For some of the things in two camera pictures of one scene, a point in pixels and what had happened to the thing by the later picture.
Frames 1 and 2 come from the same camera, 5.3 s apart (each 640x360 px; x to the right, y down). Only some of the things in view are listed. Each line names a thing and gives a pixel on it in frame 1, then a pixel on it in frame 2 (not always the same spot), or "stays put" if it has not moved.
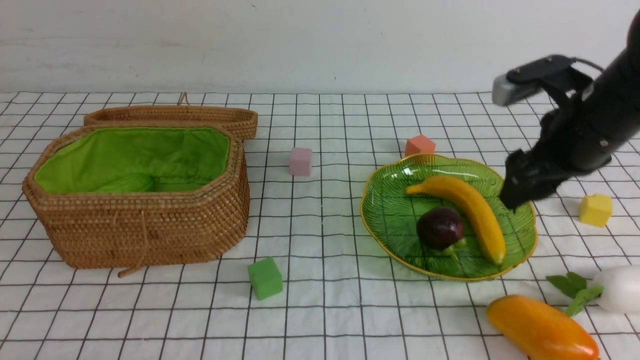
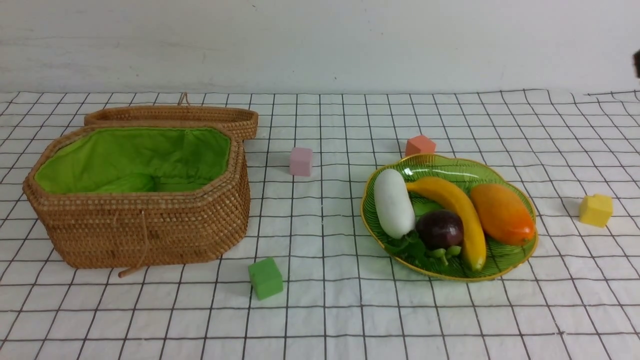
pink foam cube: (300, 161) stays put
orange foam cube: (418, 145) stays put
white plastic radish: (617, 287) -> (392, 204)
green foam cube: (266, 278) stays put
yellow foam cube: (596, 210) stays put
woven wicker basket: (140, 197) stays put
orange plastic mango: (538, 332) -> (503, 216)
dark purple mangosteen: (440, 228) stays put
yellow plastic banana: (483, 214) -> (474, 241)
